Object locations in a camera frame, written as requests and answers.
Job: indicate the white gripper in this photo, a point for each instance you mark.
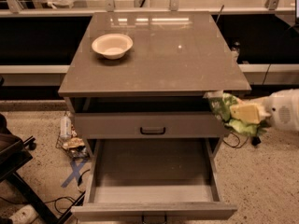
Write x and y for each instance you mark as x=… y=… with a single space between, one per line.
x=282 y=109

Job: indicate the green jalapeno chip bag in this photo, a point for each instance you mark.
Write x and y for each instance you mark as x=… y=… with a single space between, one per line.
x=220 y=102

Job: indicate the upper grey drawer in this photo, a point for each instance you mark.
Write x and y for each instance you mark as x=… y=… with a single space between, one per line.
x=127 y=125

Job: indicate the grey drawer cabinet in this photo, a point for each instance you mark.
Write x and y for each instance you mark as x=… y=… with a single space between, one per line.
x=175 y=59

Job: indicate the open lower grey drawer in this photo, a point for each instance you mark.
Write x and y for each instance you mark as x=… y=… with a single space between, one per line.
x=153 y=181

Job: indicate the black metal leg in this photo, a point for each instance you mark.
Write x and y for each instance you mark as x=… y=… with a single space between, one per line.
x=255 y=141

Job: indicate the white paper bowl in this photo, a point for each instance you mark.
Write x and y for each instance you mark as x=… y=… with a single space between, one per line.
x=112 y=46

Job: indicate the white plastic bottle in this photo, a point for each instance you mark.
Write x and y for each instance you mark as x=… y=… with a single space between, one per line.
x=65 y=127

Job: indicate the black office chair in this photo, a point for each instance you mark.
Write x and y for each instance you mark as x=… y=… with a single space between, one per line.
x=13 y=155

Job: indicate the white power strip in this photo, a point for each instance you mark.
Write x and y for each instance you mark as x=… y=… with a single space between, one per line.
x=26 y=215

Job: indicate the black drawer handle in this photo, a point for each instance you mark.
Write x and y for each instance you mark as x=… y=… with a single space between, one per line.
x=152 y=130

